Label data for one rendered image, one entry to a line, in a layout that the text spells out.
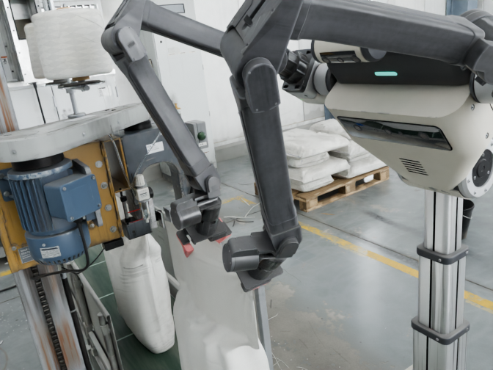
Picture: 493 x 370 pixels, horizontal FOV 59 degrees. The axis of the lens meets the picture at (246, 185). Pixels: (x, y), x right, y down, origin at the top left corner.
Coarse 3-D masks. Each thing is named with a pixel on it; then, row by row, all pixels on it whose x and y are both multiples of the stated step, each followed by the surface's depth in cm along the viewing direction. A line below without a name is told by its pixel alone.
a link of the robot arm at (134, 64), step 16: (128, 32) 89; (128, 48) 90; (144, 48) 91; (128, 64) 92; (144, 64) 95; (128, 80) 97; (144, 80) 96; (144, 96) 97; (160, 96) 98; (160, 112) 99; (176, 112) 101; (160, 128) 102; (176, 128) 102; (176, 144) 102; (192, 144) 105; (192, 160) 105; (208, 160) 107; (192, 176) 107
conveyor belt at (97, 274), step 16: (80, 256) 281; (96, 256) 279; (96, 272) 257; (96, 288) 240; (112, 288) 238; (112, 304) 222; (112, 320) 209; (128, 336) 195; (176, 336) 192; (128, 352) 185; (144, 352) 184; (176, 352) 181; (128, 368) 176; (144, 368) 175; (160, 368) 174; (176, 368) 173
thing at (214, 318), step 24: (168, 240) 142; (192, 264) 120; (216, 264) 111; (192, 288) 127; (216, 288) 114; (240, 288) 106; (192, 312) 128; (216, 312) 117; (240, 312) 110; (192, 336) 125; (216, 336) 117; (240, 336) 113; (192, 360) 128; (216, 360) 116; (240, 360) 114; (264, 360) 118
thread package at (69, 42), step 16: (32, 16) 102; (48, 16) 99; (64, 16) 99; (80, 16) 101; (96, 16) 105; (48, 32) 100; (64, 32) 100; (80, 32) 101; (96, 32) 104; (48, 48) 102; (64, 48) 101; (80, 48) 102; (96, 48) 105; (48, 64) 103; (64, 64) 102; (80, 64) 103; (96, 64) 105; (80, 80) 109
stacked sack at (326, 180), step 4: (328, 176) 429; (320, 180) 422; (324, 180) 425; (328, 180) 427; (332, 180) 430; (292, 184) 422; (304, 184) 414; (308, 184) 415; (312, 184) 417; (316, 184) 419; (320, 184) 421; (324, 184) 425; (292, 188) 424; (296, 188) 417; (300, 188) 413; (304, 188) 412; (308, 188) 414; (312, 188) 414; (316, 188) 420
